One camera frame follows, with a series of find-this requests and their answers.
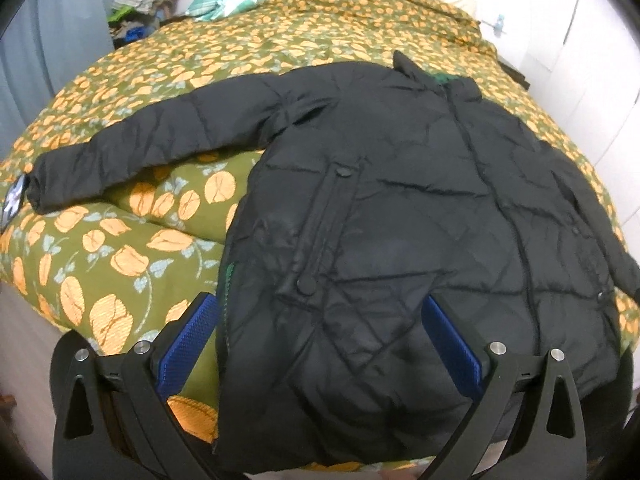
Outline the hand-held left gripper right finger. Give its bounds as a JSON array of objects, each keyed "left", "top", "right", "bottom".
[{"left": 420, "top": 294, "right": 588, "bottom": 480}]

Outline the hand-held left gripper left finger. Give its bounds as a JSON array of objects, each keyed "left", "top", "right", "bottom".
[{"left": 52, "top": 291, "right": 222, "bottom": 480}]

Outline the black puffer jacket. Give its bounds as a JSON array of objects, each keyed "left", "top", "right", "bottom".
[{"left": 0, "top": 50, "right": 640, "bottom": 466}]

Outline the floral olive orange bedspread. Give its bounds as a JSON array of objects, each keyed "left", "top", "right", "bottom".
[{"left": 0, "top": 0, "right": 640, "bottom": 473}]

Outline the white wardrobe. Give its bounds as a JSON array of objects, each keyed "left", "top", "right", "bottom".
[{"left": 475, "top": 0, "right": 640, "bottom": 206}]

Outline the grey curtain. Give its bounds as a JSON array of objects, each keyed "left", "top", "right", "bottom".
[{"left": 0, "top": 0, "right": 156, "bottom": 161}]

